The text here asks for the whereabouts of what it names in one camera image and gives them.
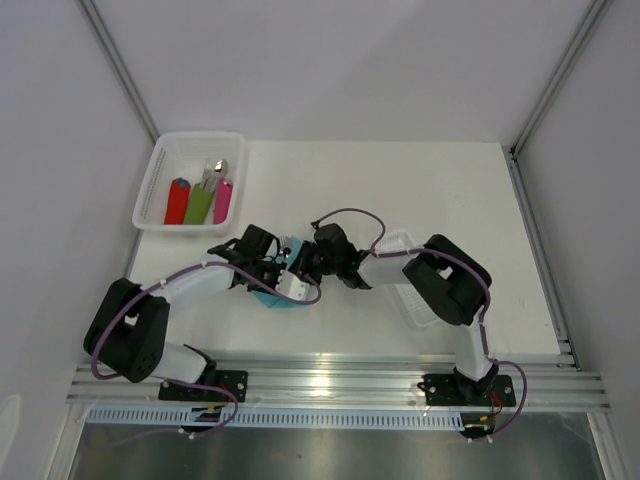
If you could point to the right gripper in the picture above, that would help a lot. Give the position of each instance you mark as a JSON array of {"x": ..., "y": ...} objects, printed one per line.
[{"x": 301, "y": 264}]

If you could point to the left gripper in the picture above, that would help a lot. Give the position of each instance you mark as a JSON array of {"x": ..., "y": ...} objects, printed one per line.
[{"x": 268, "y": 289}]

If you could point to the teal paper napkin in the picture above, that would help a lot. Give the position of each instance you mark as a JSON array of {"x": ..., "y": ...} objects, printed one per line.
[{"x": 269, "y": 300}]

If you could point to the ornate silver fork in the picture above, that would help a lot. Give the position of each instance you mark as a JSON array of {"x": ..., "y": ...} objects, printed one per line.
[{"x": 285, "y": 246}]

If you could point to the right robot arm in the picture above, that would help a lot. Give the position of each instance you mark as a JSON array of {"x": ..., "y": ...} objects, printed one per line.
[{"x": 453, "y": 285}]

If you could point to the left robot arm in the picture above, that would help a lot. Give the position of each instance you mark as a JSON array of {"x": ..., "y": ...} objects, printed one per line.
[{"x": 127, "y": 338}]

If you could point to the pink napkin roll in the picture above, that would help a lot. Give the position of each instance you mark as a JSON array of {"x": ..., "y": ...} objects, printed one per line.
[{"x": 222, "y": 201}]

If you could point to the red napkin roll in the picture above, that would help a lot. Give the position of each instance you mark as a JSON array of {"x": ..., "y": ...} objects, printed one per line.
[{"x": 177, "y": 201}]

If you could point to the small white plastic tray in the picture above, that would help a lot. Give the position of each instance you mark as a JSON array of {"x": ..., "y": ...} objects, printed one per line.
[{"x": 411, "y": 305}]

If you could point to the large white plastic basket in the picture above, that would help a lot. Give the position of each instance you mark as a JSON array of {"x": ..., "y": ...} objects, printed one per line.
[{"x": 185, "y": 155}]

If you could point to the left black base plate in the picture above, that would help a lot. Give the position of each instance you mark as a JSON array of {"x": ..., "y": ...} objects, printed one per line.
[{"x": 230, "y": 382}]

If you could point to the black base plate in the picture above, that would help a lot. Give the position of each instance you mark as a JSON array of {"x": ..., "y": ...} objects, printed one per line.
[
  {"x": 230, "y": 382},
  {"x": 454, "y": 390}
]

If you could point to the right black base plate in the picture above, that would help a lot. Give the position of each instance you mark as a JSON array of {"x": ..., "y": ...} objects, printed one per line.
[{"x": 454, "y": 390}]

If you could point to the white slotted cable duct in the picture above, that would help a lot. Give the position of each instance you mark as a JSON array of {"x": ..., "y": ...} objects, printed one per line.
[{"x": 277, "y": 418}]

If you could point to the aluminium mounting rail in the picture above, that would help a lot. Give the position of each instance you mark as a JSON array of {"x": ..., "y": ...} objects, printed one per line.
[{"x": 346, "y": 381}]

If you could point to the left aluminium frame post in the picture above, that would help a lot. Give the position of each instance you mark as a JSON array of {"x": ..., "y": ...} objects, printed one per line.
[{"x": 106, "y": 42}]

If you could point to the aluminium frame post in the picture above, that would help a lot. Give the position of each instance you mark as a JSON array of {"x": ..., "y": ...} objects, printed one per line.
[
  {"x": 106, "y": 42},
  {"x": 568, "y": 60}
]

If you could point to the right aluminium frame post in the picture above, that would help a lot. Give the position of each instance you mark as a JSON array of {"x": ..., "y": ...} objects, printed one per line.
[{"x": 568, "y": 60}]

